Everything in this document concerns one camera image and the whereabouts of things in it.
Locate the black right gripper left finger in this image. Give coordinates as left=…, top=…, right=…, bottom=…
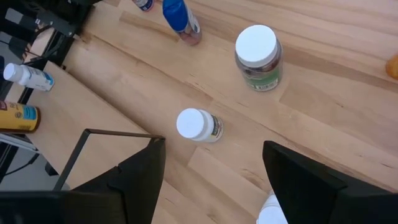
left=71, top=136, right=167, bottom=224

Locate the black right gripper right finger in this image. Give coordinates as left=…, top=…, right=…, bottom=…
left=262, top=140, right=348, bottom=224

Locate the white bottle printed label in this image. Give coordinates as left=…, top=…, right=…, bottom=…
left=175, top=108, right=224, bottom=144

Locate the clear bottle green label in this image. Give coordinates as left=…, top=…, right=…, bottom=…
left=234, top=24, right=284, bottom=92

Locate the blue capped tall bottle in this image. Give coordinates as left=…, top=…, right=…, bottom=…
left=162, top=0, right=203, bottom=47

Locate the plain white bottle white cap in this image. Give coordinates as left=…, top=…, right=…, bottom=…
left=256, top=190, right=289, bottom=224

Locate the yellow bottle yellow cap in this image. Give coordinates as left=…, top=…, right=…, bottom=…
left=0, top=100, right=42, bottom=134

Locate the white bottle blue label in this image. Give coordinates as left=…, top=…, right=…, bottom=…
left=2, top=62, right=55, bottom=92

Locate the orange pill bottle white cap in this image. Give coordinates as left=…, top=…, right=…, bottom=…
left=385, top=54, right=398, bottom=81

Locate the small blue bottle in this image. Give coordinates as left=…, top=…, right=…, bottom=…
left=131, top=0, right=155, bottom=13

